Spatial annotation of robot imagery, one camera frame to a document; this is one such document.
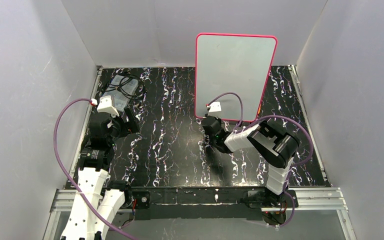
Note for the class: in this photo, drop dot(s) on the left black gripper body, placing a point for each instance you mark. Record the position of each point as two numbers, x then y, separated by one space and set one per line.
125 120

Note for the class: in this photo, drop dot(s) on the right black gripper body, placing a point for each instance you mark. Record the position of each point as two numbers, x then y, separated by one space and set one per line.
210 123

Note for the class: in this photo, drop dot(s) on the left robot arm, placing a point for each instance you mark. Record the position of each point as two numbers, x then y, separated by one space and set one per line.
95 204

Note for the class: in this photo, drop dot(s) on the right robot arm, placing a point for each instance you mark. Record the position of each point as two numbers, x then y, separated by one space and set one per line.
276 145

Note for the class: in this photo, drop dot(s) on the pink framed whiteboard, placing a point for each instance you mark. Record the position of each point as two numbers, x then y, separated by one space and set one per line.
232 69

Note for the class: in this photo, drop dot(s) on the clear plastic box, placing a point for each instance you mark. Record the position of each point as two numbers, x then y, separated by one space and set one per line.
123 90

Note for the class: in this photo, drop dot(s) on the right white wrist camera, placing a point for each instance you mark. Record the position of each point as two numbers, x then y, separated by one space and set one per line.
214 109

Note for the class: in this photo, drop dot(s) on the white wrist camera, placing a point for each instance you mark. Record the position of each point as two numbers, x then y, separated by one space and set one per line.
106 105
214 109

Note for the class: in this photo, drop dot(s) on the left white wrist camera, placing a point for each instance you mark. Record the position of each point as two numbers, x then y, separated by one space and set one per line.
106 105

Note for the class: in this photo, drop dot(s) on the aluminium front rail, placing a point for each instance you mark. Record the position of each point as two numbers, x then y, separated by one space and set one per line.
306 198

